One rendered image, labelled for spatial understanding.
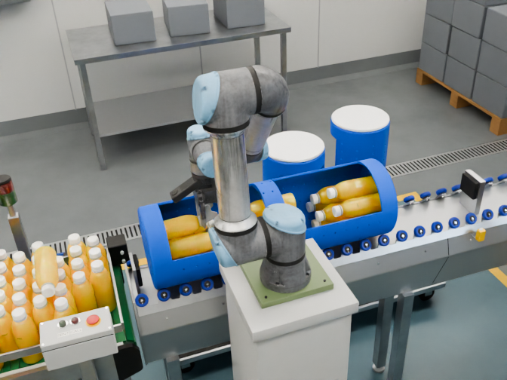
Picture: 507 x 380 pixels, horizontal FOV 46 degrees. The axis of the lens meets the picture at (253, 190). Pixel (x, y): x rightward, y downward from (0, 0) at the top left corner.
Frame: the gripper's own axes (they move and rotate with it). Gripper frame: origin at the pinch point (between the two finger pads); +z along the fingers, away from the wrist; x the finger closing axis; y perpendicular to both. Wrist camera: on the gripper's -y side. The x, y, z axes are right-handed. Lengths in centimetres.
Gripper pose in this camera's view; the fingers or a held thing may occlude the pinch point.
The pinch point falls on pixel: (201, 221)
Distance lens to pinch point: 203.6
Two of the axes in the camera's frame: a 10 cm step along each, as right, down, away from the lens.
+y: 9.5, -2.0, 2.5
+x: -3.1, -5.2, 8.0
